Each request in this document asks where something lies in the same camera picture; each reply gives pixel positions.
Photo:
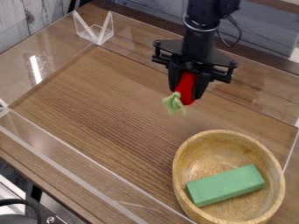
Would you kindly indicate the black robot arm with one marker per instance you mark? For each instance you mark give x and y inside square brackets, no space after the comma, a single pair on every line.
[203,16]

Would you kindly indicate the wooden bowl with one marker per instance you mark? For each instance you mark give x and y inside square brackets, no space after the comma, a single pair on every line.
[215,151]

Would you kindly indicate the black metal table frame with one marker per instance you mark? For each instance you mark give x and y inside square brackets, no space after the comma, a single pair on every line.
[54,212]

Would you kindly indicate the clear acrylic corner bracket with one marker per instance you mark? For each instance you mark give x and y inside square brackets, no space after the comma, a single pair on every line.
[98,34]

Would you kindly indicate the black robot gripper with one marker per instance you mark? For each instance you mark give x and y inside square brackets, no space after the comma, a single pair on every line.
[194,54]

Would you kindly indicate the green rectangular block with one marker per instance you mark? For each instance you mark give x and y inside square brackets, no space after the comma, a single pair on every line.
[225,186]

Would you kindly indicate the red plush strawberry toy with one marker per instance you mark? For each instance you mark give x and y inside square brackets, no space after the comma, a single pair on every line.
[181,98]

